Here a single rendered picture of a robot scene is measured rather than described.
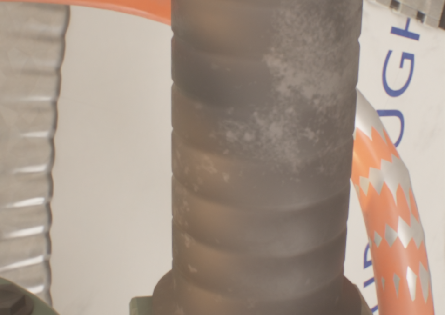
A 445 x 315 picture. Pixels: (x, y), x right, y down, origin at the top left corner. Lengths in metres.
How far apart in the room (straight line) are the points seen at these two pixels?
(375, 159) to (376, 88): 0.25
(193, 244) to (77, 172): 0.19
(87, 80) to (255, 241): 0.19
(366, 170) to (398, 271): 0.02
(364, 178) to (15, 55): 0.15
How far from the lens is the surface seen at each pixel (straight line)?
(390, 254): 0.22
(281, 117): 0.16
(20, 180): 0.34
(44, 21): 0.33
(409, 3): 0.47
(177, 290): 0.18
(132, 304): 0.20
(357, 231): 0.49
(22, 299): 0.23
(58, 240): 0.36
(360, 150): 0.22
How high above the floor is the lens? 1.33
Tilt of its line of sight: 26 degrees down
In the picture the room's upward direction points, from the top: 133 degrees counter-clockwise
